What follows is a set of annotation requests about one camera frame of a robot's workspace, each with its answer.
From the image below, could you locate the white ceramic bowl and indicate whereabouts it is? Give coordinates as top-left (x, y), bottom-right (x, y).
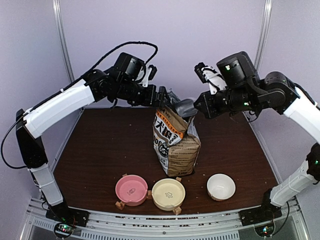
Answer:
top-left (206, 173), bottom-right (236, 202)

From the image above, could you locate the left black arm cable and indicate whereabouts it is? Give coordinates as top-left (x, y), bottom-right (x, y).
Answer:
top-left (24, 41), bottom-right (159, 116)

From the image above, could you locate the wooden bowl stand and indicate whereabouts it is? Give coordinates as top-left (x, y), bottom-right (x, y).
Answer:
top-left (115, 174), bottom-right (183, 216)

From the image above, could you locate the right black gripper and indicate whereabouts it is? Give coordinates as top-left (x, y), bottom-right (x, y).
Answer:
top-left (194, 86), bottom-right (260, 119)

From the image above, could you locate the yellow pet bowl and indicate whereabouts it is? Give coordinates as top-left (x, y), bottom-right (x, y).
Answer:
top-left (151, 178), bottom-right (186, 211)

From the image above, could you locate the brown dog food bag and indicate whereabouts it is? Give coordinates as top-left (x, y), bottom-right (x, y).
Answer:
top-left (152, 90), bottom-right (201, 177)

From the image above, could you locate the front aluminium rail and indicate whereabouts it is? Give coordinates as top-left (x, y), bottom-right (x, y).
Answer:
top-left (24, 194), bottom-right (308, 240)

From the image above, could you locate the left aluminium frame post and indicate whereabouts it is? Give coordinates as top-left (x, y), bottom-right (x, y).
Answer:
top-left (52, 0), bottom-right (75, 83)

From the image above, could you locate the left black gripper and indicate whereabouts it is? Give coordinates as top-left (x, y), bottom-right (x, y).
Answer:
top-left (116, 79), bottom-right (171, 108)

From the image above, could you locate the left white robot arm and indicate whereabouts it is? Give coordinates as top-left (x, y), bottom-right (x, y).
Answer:
top-left (15, 52), bottom-right (170, 225)

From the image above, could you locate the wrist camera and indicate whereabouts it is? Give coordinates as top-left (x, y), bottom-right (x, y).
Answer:
top-left (140, 64), bottom-right (158, 88)
top-left (194, 62), bottom-right (227, 95)

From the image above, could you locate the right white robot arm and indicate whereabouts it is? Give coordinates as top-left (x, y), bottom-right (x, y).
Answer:
top-left (193, 51), bottom-right (320, 226)

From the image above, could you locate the pink pet bowl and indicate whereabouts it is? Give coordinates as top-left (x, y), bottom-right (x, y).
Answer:
top-left (115, 174), bottom-right (149, 207)

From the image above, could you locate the right aluminium frame post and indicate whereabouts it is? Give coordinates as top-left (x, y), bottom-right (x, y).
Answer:
top-left (254, 0), bottom-right (273, 71)

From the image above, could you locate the aluminium frame post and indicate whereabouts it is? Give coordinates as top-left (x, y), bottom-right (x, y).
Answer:
top-left (52, 0), bottom-right (75, 83)
top-left (254, 0), bottom-right (273, 71)

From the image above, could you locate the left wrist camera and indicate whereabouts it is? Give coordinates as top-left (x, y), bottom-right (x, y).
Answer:
top-left (140, 64), bottom-right (158, 88)

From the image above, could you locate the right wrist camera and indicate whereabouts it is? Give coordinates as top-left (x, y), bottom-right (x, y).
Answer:
top-left (194, 62), bottom-right (227, 95)

